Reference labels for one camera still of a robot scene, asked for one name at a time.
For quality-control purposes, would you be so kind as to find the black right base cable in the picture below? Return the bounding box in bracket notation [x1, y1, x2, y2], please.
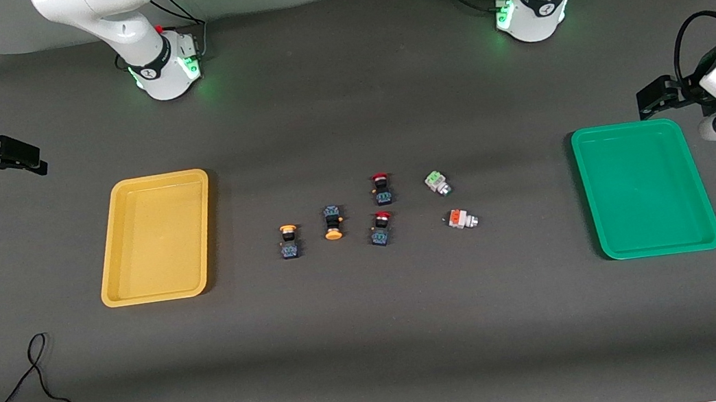
[150, 0, 212, 65]

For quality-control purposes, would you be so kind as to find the green plastic tray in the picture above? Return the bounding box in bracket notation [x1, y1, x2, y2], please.
[569, 113, 716, 266]

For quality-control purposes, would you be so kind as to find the wide-cap yellow push button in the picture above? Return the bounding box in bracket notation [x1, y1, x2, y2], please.
[321, 204, 346, 242]

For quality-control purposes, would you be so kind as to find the yellow plastic tray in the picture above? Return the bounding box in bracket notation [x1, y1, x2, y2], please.
[86, 167, 224, 310]

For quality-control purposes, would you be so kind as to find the green white push button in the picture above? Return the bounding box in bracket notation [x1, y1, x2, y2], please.
[424, 169, 454, 198]

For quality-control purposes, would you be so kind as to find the orange white push button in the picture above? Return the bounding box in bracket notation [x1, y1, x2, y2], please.
[446, 206, 481, 232]

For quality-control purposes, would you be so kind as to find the red push button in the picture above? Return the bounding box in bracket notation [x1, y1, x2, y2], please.
[368, 210, 396, 248]
[369, 172, 395, 207]

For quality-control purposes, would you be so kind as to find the small-cap yellow push button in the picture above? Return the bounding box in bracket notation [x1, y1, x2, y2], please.
[277, 223, 302, 261]

